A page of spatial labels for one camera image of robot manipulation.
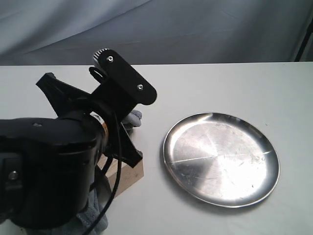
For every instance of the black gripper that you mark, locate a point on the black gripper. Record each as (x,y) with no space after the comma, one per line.
(64,97)

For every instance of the light wooden cube block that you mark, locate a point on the light wooden cube block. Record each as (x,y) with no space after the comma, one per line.
(129,176)

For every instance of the grey-blue fleece towel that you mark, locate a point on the grey-blue fleece towel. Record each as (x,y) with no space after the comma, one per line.
(84,220)

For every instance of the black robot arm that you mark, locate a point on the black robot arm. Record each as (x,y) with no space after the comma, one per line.
(47,164)

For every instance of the grey fabric backdrop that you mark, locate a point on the grey fabric backdrop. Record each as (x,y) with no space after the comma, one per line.
(69,32)

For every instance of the round stainless steel plate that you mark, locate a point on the round stainless steel plate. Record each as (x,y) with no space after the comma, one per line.
(221,160)

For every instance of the black backdrop stand pole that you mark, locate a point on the black backdrop stand pole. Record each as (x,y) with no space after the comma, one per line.
(304,42)

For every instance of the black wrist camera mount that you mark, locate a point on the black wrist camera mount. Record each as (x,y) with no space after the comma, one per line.
(123,87)

